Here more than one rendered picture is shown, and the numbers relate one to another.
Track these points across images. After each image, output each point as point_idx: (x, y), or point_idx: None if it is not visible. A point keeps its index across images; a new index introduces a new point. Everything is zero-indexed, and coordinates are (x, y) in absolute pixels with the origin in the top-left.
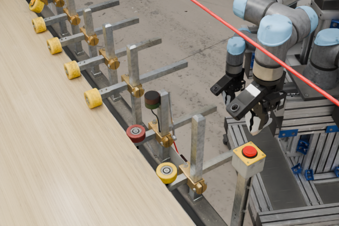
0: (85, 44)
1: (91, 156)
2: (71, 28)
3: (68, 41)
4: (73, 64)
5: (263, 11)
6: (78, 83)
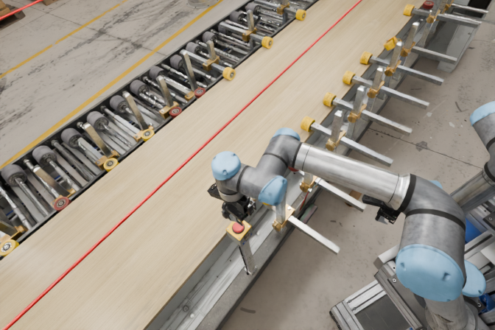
0: (451, 99)
1: (261, 148)
2: (462, 81)
3: (358, 81)
4: (330, 96)
5: (264, 153)
6: (323, 110)
